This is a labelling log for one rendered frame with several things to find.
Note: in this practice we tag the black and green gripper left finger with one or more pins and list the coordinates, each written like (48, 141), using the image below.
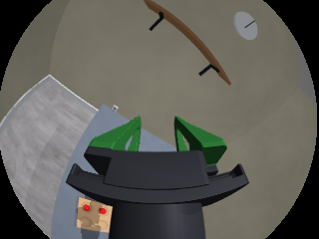
(119, 136)

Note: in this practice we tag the tan tray with round pockets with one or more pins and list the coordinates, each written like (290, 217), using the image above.
(93, 219)

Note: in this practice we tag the red disc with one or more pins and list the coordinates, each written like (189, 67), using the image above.
(102, 210)
(86, 207)

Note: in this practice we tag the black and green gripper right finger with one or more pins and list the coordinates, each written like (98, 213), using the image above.
(212, 146)

